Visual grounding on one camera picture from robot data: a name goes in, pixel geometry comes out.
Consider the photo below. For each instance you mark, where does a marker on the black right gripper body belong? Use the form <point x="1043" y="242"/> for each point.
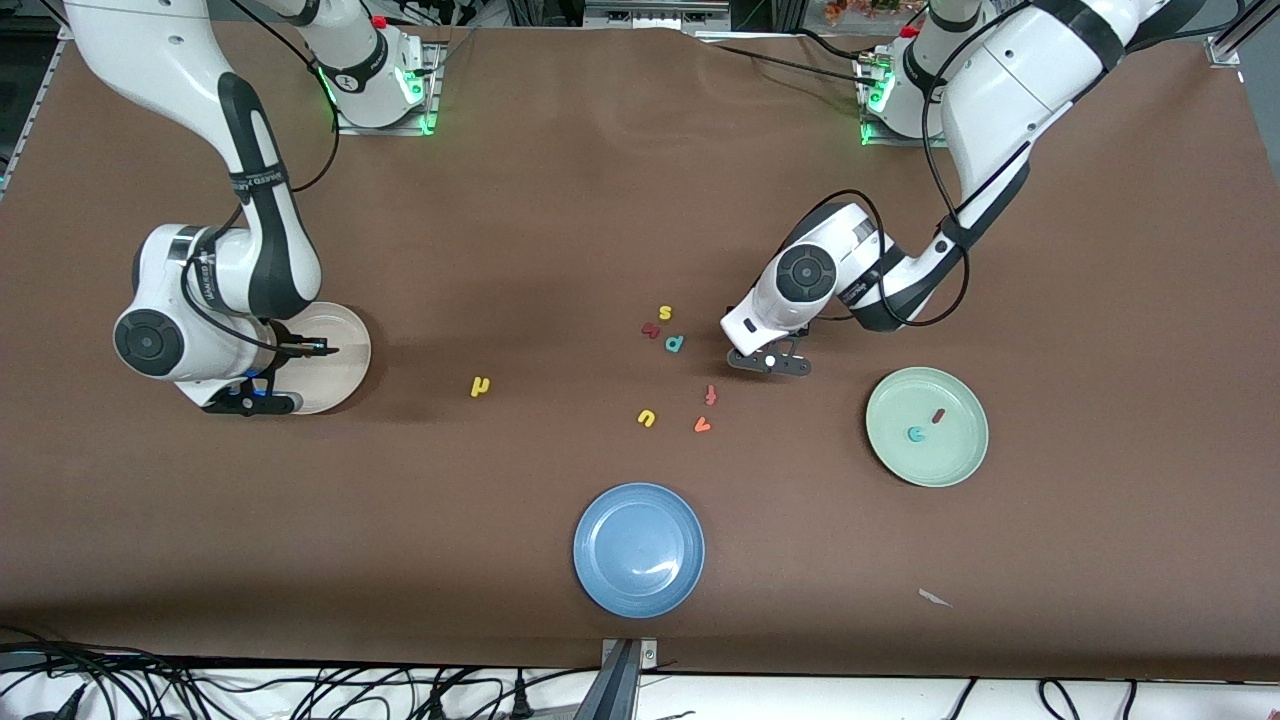
<point x="283" y="347"/>

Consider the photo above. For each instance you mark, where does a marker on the yellow foam letter h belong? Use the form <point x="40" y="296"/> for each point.
<point x="478" y="390"/>

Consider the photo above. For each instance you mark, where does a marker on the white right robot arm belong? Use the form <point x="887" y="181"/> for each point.
<point x="150" y="50"/>

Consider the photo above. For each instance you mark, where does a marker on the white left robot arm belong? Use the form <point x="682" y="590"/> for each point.
<point x="1010" y="90"/>

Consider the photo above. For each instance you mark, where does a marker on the beige brown plate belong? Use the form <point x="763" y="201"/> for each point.
<point x="345" y="380"/>

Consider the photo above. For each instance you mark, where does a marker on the blue plate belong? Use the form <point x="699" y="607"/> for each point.
<point x="638" y="550"/>

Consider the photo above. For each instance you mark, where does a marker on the grey metal device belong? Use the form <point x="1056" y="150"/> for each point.
<point x="655" y="12"/>

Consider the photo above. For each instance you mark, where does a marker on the pale green plate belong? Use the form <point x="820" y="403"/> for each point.
<point x="950" y="460"/>

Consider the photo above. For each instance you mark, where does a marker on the orange artificial flowers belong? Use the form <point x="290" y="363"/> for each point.
<point x="860" y="8"/>

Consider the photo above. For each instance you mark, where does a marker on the white paper scrap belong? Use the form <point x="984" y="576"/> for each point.
<point x="935" y="598"/>

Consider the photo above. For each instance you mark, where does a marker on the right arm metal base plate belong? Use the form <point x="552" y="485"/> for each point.
<point x="432" y="90"/>

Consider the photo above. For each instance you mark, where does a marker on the aluminium frame rail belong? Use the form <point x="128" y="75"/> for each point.
<point x="30" y="110"/>

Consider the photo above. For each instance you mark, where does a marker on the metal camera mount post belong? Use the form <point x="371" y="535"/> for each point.
<point x="615" y="690"/>

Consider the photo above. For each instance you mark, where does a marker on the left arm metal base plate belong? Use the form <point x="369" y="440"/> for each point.
<point x="900" y="142"/>

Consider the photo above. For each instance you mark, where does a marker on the aluminium frame corner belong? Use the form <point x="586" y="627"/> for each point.
<point x="1230" y="35"/>

